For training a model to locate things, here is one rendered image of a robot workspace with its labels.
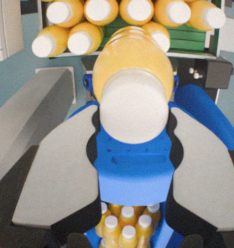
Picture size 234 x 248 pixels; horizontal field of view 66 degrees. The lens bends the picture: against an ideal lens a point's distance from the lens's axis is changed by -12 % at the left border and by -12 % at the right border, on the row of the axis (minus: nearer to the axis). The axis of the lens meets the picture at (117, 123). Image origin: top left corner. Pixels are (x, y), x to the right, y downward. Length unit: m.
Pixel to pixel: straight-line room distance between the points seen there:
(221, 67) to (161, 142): 0.24
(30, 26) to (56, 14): 1.21
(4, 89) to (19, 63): 0.29
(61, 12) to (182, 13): 0.20
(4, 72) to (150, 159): 1.56
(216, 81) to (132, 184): 0.32
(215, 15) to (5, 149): 0.72
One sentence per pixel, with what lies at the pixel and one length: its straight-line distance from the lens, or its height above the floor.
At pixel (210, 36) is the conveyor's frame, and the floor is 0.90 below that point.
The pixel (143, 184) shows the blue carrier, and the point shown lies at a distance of 0.30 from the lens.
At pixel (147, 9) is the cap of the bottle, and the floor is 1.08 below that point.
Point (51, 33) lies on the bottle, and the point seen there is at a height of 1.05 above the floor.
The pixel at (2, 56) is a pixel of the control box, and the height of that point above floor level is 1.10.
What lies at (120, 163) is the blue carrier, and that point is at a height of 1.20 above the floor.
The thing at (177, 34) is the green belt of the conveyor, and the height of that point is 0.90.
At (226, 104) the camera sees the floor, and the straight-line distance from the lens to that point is 1.83.
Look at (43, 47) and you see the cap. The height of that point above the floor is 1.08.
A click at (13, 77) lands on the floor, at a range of 1.73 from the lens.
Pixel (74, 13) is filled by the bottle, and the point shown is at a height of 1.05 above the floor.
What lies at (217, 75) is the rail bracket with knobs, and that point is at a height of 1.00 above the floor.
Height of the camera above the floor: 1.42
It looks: 58 degrees down
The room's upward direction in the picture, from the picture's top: 178 degrees counter-clockwise
